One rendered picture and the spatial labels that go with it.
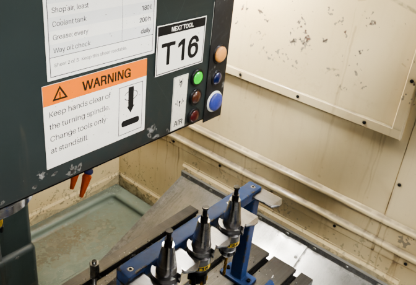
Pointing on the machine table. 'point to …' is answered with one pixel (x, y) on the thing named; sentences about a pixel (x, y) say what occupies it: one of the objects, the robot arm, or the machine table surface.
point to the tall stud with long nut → (94, 271)
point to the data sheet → (96, 20)
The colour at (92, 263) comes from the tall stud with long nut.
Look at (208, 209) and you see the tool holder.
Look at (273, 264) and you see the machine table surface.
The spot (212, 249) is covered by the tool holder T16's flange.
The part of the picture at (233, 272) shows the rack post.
